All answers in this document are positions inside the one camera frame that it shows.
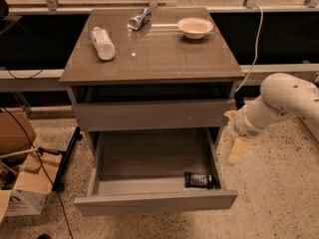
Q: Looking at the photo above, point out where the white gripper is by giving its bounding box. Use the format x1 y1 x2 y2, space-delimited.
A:
224 105 264 164

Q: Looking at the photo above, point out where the open cardboard box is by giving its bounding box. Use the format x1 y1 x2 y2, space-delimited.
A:
0 112 62 222

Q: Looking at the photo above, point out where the black stand leg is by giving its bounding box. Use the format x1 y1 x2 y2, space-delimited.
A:
52 126 83 192

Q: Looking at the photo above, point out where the white paper bowl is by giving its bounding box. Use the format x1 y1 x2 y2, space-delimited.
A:
176 17 213 40

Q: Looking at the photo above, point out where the crushed blue silver can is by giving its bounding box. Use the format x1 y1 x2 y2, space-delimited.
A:
129 8 152 31

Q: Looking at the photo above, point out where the white cable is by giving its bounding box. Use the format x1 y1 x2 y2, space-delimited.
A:
234 4 264 95

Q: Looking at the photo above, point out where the dark rxbar blueberry bar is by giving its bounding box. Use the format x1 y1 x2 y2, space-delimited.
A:
184 172 213 189

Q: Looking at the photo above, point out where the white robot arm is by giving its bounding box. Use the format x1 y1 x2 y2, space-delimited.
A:
224 73 319 164

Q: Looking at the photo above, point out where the black floor cable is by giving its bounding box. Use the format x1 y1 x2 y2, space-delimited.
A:
0 106 75 239

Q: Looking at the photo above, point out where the grey drawer cabinet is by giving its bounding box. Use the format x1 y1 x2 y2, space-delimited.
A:
60 7 243 149

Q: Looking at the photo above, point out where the closed grey top drawer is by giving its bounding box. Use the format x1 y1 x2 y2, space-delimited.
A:
72 100 234 131

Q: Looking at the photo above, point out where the open grey middle drawer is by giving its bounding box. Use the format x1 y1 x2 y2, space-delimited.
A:
75 128 237 216

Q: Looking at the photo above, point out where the clear plastic water bottle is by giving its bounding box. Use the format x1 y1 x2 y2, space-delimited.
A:
91 27 116 61

